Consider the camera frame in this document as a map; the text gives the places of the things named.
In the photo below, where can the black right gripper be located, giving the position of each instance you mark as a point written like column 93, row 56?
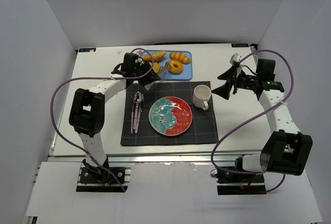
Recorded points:
column 233, row 82

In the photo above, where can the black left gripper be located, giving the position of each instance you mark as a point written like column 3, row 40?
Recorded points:
column 148, row 77

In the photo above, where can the metal tongs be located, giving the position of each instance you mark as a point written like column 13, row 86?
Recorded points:
column 161, row 72

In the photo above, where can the orange glazed bagel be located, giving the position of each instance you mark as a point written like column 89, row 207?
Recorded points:
column 174, row 66

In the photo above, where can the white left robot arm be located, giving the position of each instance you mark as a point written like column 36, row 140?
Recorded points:
column 87, row 112

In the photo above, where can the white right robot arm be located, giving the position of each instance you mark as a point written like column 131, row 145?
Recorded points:
column 287, row 150

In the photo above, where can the brown bread slice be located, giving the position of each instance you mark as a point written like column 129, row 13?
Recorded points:
column 155, row 66

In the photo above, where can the long crusty bread loaf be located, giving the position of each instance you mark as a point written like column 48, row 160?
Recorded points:
column 155, row 56

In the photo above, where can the white ceramic mug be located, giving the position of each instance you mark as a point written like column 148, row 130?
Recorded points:
column 201, row 96

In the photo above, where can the striped croissant roll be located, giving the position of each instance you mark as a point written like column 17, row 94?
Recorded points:
column 181, row 57

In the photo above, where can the blue plastic tray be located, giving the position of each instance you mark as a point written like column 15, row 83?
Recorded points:
column 185, row 75

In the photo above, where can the blue table label right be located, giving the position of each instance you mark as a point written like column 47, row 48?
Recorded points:
column 240, row 45

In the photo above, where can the blue table label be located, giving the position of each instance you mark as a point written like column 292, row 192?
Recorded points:
column 82, row 50
column 240, row 45

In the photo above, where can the dark grey checked placemat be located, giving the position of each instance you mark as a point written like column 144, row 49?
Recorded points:
column 203, row 129

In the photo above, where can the red and teal plate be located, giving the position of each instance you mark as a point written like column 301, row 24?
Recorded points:
column 170, row 116

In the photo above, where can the blue table label left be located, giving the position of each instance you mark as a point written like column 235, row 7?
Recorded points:
column 82, row 50

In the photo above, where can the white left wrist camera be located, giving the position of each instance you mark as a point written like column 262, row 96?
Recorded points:
column 140, row 53

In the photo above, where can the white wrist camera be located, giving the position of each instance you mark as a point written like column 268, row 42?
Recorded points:
column 235, row 58
column 140, row 53

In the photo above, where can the pink handled knife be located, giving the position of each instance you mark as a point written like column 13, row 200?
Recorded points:
column 141, row 112

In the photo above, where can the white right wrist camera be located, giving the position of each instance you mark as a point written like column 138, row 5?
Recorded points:
column 235, row 58

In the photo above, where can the pink handled spoon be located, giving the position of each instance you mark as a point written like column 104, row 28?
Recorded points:
column 135, row 117

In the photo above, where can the pink handled fork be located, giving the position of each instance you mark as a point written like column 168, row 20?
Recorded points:
column 133, row 114

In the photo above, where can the aluminium table frame rail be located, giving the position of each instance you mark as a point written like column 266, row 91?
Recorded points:
column 226, row 158

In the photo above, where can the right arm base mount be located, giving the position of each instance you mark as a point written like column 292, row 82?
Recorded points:
column 233, row 184

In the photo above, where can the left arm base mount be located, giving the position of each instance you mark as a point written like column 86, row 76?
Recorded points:
column 92, row 182

